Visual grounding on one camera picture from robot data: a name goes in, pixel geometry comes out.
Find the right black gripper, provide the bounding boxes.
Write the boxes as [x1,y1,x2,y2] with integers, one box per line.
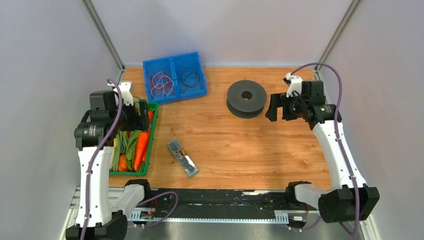
[265,91,308,122]

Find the dark grey cable spool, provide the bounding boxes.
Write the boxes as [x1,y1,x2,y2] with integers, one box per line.
[226,80,267,119]

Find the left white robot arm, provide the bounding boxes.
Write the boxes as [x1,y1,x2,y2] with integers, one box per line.
[65,88,153,240]

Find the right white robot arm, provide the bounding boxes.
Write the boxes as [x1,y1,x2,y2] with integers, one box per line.
[265,79,380,223]

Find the orange toy carrot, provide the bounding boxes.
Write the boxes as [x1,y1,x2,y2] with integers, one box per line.
[133,131,150,172]

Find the green vegetable crate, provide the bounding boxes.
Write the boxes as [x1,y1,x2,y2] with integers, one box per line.
[109,102,159,176]

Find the small orange toy pumpkin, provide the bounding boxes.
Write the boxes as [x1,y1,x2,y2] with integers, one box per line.
[117,154,130,172]

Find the blue divided plastic bin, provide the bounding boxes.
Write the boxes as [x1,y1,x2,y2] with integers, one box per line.
[142,52,208,104]

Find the grey circuit board strip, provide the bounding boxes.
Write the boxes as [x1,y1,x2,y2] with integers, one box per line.
[167,139,199,178]

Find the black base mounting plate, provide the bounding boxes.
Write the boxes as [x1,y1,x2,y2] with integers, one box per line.
[140,188,316,221]

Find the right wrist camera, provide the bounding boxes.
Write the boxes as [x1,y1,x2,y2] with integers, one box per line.
[283,72,304,97]

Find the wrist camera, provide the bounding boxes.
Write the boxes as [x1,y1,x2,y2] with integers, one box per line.
[107,79,134,106]
[283,72,304,97]

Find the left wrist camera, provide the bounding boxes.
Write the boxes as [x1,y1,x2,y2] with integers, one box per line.
[107,79,134,106]

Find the white thin cable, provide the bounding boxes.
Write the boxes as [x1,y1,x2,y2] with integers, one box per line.
[150,70,175,99]

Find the red thin cable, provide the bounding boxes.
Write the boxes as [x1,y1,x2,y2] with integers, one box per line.
[150,72,174,100]

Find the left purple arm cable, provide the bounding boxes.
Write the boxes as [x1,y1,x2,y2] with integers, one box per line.
[78,78,123,240]

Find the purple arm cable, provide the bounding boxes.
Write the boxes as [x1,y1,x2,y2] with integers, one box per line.
[78,78,123,240]
[290,62,361,237]

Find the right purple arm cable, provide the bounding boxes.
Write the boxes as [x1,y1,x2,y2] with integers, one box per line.
[290,62,361,237]

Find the aluminium frame rail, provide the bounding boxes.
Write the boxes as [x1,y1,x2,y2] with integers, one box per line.
[59,187,382,240]

